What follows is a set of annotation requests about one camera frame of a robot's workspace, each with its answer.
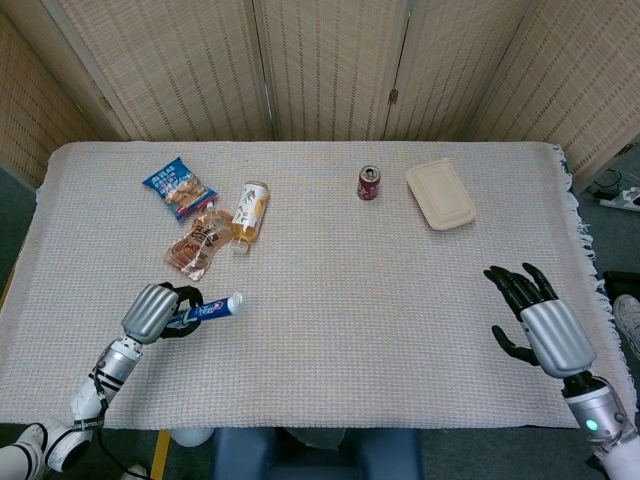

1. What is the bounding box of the blue white toothpaste tube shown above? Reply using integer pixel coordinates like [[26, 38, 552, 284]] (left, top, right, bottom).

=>
[[167, 291, 245, 329]]

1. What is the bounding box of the white power strip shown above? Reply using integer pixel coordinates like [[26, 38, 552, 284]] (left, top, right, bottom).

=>
[[598, 187, 640, 212]]

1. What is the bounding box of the white woven tablecloth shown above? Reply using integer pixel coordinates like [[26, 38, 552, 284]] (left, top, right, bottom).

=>
[[0, 140, 636, 431]]

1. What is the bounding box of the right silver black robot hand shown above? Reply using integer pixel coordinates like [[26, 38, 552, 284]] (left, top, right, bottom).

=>
[[482, 263, 598, 379]]

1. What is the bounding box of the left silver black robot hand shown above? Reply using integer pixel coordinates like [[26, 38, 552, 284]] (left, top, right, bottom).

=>
[[121, 281, 207, 346]]

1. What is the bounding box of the black trouser leg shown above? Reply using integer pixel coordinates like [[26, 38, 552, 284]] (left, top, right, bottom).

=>
[[602, 269, 640, 301]]

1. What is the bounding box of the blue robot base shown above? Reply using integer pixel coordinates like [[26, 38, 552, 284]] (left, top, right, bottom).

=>
[[209, 427, 424, 480]]

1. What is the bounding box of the black power cable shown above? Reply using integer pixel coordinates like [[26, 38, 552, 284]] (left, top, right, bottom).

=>
[[589, 168, 632, 199]]

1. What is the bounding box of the white round robot part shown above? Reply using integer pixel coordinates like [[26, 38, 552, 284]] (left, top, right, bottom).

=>
[[171, 427, 216, 448]]

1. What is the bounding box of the white sneaker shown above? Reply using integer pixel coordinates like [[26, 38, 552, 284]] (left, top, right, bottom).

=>
[[612, 294, 640, 361]]

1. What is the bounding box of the blue snack bag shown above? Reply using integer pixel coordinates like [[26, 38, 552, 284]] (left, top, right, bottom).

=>
[[141, 156, 219, 223]]

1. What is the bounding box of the clear brown snack pouch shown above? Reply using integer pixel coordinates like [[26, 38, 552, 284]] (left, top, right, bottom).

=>
[[164, 202, 236, 282]]

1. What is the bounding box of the woven folding screen panel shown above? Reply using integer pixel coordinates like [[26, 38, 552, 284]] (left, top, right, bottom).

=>
[[42, 0, 275, 142], [472, 0, 640, 191], [252, 0, 414, 142], [0, 9, 126, 189], [384, 0, 534, 142]]

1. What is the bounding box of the beige lidded food box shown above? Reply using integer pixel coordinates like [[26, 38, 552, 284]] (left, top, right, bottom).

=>
[[405, 156, 477, 232]]

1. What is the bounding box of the yellow tea bottle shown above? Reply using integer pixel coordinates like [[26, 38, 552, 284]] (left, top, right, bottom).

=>
[[230, 180, 270, 255]]

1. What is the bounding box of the red drink can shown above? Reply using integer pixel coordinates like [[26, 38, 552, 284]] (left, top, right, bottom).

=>
[[356, 164, 382, 202]]

